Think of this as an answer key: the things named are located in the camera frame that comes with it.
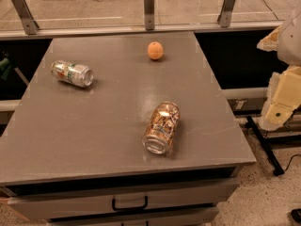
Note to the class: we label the green white 7up can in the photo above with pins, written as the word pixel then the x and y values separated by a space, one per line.
pixel 76 74

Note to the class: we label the grey horizontal railing bar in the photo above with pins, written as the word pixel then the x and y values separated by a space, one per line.
pixel 140 29

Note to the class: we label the metal railing bracket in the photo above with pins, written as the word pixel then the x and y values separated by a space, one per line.
pixel 224 18
pixel 149 14
pixel 29 24

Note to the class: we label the middle metal railing bracket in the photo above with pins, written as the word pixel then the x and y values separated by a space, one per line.
pixel 149 14

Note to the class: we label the orange fruit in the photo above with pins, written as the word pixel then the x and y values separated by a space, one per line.
pixel 155 50

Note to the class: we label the right metal railing bracket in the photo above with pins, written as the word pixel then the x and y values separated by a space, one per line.
pixel 224 18

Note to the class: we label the orange brown soda can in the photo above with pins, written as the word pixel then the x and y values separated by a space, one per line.
pixel 158 137

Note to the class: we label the black upper drawer handle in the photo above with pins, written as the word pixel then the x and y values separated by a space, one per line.
pixel 138 204

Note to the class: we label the left metal railing bracket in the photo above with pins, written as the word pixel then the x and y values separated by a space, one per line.
pixel 29 24

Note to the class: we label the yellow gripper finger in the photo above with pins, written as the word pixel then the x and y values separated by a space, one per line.
pixel 283 98
pixel 269 42

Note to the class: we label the black metal floor stand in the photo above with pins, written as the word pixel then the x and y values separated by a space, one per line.
pixel 267 142

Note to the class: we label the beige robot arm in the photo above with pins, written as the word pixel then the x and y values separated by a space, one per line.
pixel 289 40

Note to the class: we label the grey cabinet with drawers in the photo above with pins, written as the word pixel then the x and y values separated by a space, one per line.
pixel 68 151

